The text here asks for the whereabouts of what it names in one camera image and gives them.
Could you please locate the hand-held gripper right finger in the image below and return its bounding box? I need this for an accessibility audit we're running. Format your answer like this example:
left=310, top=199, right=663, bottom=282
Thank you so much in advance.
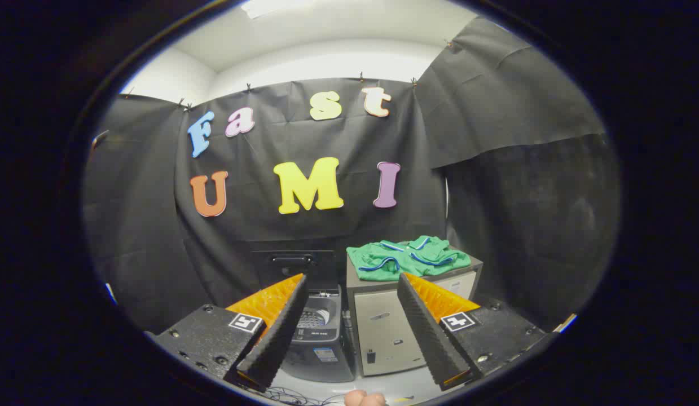
left=397, top=272, right=547, bottom=391

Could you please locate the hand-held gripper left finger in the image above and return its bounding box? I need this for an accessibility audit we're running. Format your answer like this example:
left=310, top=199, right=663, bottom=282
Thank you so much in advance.
left=149, top=273, right=309, bottom=394

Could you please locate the dark grey washing machine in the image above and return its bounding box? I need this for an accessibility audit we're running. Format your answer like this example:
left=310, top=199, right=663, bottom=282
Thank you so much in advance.
left=282, top=285, right=355, bottom=383

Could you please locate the green polo shirt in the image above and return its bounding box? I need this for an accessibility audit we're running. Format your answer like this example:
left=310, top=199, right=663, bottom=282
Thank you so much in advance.
left=347, top=235, right=472, bottom=282

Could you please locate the grey beige cabinet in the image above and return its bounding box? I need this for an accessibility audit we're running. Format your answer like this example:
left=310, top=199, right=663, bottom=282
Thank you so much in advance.
left=345, top=251, right=484, bottom=377

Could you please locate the tangle of thin cables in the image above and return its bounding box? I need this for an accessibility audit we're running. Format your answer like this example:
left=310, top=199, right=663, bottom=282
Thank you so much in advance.
left=265, top=386, right=350, bottom=406

